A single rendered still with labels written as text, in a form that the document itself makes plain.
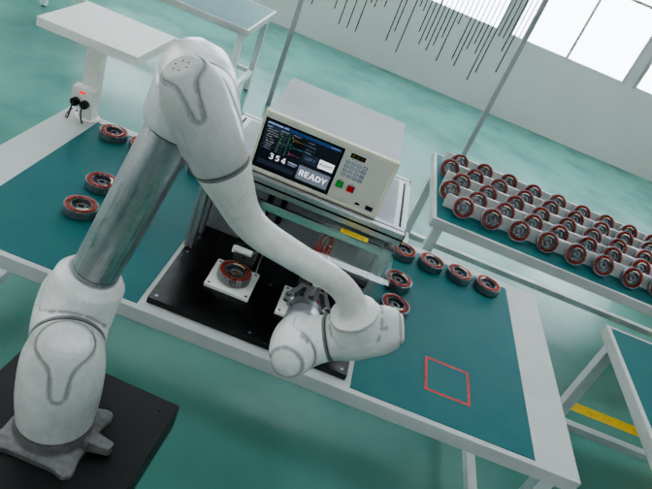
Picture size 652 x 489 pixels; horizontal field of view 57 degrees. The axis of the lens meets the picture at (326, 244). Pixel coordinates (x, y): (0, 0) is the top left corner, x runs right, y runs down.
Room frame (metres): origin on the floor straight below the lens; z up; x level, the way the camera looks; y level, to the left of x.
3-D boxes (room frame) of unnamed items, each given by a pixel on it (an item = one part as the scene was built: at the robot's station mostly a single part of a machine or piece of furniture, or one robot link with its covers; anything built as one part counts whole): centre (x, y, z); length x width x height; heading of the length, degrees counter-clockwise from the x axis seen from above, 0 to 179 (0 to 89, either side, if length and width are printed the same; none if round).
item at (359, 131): (1.88, 0.12, 1.22); 0.44 x 0.39 x 0.20; 93
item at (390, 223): (1.88, 0.13, 1.09); 0.68 x 0.44 x 0.05; 93
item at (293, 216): (1.66, 0.12, 1.03); 0.62 x 0.01 x 0.03; 93
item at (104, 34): (2.10, 1.05, 0.98); 0.37 x 0.35 x 0.46; 93
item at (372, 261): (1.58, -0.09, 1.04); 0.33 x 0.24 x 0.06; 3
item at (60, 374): (0.78, 0.38, 0.99); 0.18 x 0.16 x 0.22; 26
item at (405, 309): (1.80, -0.32, 0.77); 0.11 x 0.11 x 0.04
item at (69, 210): (1.60, 0.80, 0.77); 0.11 x 0.11 x 0.04
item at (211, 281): (1.56, 0.24, 0.78); 0.15 x 0.15 x 0.01; 3
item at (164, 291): (1.58, 0.12, 0.76); 0.64 x 0.47 x 0.02; 93
